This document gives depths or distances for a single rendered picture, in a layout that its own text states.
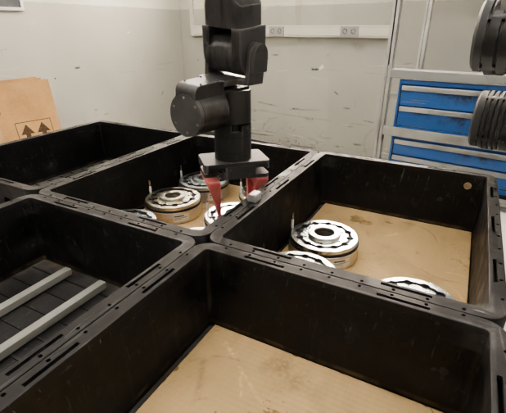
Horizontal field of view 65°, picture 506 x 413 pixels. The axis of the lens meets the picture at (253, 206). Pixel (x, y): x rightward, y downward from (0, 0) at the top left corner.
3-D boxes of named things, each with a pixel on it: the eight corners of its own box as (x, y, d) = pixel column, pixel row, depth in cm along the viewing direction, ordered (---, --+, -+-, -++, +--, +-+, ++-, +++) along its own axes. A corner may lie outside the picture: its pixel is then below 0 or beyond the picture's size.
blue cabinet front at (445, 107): (386, 171, 249) (400, 79, 225) (521, 198, 210) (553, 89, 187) (385, 173, 246) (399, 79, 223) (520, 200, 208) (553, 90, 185)
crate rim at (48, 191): (195, 142, 91) (194, 133, 90) (319, 162, 78) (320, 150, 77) (36, 206, 59) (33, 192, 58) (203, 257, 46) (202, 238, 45)
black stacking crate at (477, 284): (317, 207, 82) (321, 154, 77) (478, 240, 69) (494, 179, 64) (210, 322, 50) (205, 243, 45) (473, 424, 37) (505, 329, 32)
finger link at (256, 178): (268, 218, 65) (269, 164, 61) (226, 224, 63) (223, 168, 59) (256, 202, 71) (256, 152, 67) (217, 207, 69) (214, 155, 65)
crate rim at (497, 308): (319, 162, 78) (320, 150, 77) (493, 189, 65) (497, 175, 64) (204, 257, 46) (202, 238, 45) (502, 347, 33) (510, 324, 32)
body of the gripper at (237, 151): (270, 171, 61) (270, 124, 58) (205, 178, 59) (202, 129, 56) (258, 159, 67) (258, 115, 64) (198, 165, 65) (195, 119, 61)
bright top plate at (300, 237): (308, 217, 67) (309, 215, 66) (367, 233, 61) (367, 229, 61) (278, 242, 59) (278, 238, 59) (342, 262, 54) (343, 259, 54)
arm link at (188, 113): (269, 42, 54) (221, 34, 58) (214, 45, 45) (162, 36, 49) (262, 128, 59) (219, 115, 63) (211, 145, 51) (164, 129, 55)
